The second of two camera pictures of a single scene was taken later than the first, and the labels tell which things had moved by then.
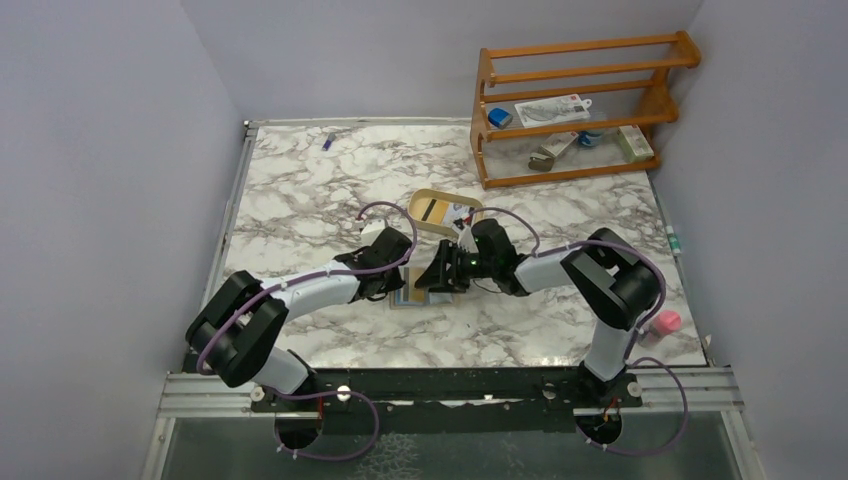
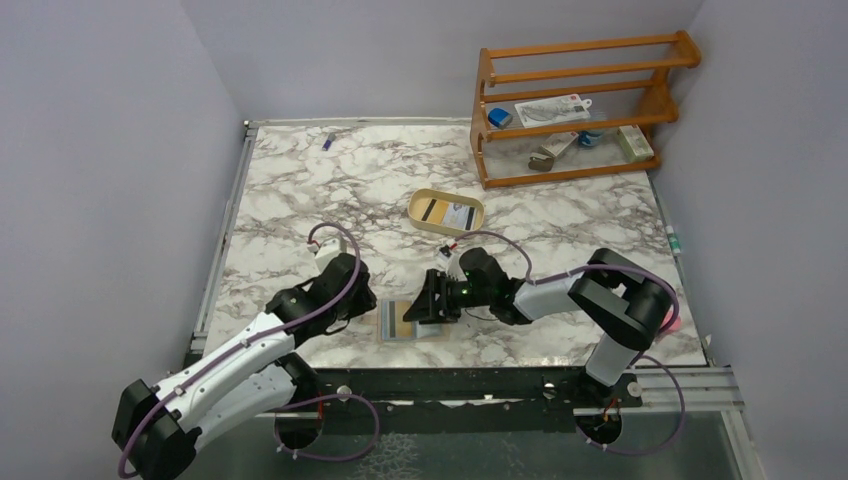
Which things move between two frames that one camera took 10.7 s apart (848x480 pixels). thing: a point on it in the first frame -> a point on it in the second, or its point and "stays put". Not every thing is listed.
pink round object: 668,321 stays put
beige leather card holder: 410,296 -> 393,328
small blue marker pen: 330,138 stays put
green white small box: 635,146 stays put
